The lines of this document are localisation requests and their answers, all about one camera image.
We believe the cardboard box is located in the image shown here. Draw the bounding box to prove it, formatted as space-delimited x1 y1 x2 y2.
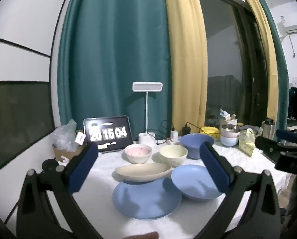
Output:
52 143 85 163

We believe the black round object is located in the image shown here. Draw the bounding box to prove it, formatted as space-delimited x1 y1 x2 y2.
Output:
41 159 60 173

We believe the deep blue plate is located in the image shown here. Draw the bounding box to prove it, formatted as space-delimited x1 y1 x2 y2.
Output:
171 164 225 202

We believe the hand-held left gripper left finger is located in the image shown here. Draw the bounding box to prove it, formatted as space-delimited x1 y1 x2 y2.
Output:
16 142 99 239

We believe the dark glass sliding door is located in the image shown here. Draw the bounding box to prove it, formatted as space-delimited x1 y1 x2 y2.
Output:
193 0 271 130

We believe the beige oval plate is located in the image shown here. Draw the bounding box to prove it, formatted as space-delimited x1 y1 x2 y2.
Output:
115 163 180 183

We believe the pink dotted white bowl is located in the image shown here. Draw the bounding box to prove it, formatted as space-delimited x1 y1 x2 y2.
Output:
124 144 152 164

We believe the yellow curtain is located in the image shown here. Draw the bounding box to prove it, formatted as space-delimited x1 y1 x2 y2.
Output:
163 0 209 136
236 0 280 130

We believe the dark blue bowl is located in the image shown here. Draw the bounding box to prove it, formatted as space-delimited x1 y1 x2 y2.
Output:
180 133 215 159

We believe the cream bowl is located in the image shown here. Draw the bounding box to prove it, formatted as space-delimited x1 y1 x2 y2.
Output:
160 145 188 167

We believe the tablet with clock display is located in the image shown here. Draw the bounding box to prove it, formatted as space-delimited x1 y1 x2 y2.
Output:
83 116 134 153

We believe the clear plastic bag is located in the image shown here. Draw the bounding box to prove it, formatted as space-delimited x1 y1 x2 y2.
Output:
49 119 78 152

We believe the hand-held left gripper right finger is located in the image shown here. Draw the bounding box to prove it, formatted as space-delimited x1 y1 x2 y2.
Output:
195 141 282 239

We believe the white air conditioner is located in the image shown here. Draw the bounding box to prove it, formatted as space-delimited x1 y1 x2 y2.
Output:
277 21 297 37

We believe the teal curtain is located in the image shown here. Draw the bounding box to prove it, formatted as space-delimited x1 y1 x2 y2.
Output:
57 0 172 140
258 0 288 132

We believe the yellow tissue pack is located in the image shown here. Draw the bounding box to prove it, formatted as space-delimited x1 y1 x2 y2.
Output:
239 129 257 157

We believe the large blue plate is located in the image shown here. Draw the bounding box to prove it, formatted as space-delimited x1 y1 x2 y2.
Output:
112 178 182 220

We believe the white container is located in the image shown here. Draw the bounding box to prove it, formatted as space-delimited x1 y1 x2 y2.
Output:
219 118 237 128

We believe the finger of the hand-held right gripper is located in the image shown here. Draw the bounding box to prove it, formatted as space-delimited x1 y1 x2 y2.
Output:
275 129 297 143
254 136 297 155

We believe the white power strip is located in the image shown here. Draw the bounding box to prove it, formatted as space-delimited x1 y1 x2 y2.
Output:
155 137 182 145

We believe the white desk lamp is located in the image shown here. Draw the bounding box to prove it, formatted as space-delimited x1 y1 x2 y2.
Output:
132 82 162 147

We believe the yellow packet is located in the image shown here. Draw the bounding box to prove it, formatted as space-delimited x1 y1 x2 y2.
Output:
200 126 220 138

